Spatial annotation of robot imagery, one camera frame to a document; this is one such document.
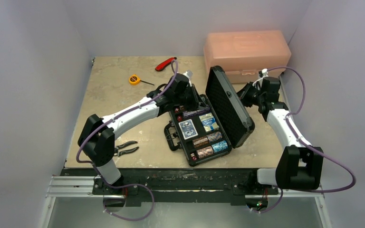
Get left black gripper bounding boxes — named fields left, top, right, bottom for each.
left=173, top=84, right=208, bottom=113

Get purple chip stack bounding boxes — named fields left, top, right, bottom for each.
left=182, top=111, right=198, bottom=119
left=197, top=107, right=210, bottom=114

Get black poker set case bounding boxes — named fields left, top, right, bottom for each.
left=164, top=66, right=255, bottom=167

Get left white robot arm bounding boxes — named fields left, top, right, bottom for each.
left=77, top=70, right=200, bottom=194

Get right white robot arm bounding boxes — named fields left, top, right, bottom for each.
left=237, top=77, right=323, bottom=193

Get texas holdem card box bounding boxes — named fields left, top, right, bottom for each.
left=199, top=113, right=219, bottom=133

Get red utility knife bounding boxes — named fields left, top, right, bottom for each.
left=155, top=57, right=177, bottom=72

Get blue card deck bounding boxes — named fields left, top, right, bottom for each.
left=178, top=119, right=199, bottom=140

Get pink plastic storage box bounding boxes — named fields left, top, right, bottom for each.
left=203, top=30, right=291, bottom=84

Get brown chip stack upper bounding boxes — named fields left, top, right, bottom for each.
left=192, top=136, right=209, bottom=148

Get brown chip stack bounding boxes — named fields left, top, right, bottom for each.
left=192, top=136, right=209, bottom=148
left=196, top=146, right=214, bottom=159

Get yellow tape measure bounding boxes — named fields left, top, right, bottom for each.
left=128, top=74, right=154, bottom=86

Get light blue chip stack upper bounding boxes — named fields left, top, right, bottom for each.
left=206, top=132, right=223, bottom=143

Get light blue chip stack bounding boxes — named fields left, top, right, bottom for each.
left=211, top=140, right=229, bottom=153
left=206, top=132, right=223, bottom=143

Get light blue chip stack lower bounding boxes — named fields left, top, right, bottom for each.
left=211, top=140, right=229, bottom=153

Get brown chip stack lower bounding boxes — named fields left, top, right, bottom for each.
left=196, top=146, right=214, bottom=159

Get black grey pliers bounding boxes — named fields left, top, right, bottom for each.
left=114, top=141, right=139, bottom=157

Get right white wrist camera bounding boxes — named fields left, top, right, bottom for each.
left=252, top=68, right=268, bottom=89

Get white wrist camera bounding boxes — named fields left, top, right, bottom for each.
left=183, top=70, right=193, bottom=87
left=252, top=68, right=268, bottom=89

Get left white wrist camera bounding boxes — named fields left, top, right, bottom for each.
left=183, top=70, right=193, bottom=87

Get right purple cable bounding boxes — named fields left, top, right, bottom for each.
left=258, top=66, right=357, bottom=193

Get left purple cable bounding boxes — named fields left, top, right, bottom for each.
left=75, top=59, right=179, bottom=190

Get black table front rail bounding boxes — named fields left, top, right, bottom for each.
left=55, top=168, right=279, bottom=208

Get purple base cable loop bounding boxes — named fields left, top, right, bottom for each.
left=102, top=184, right=155, bottom=221

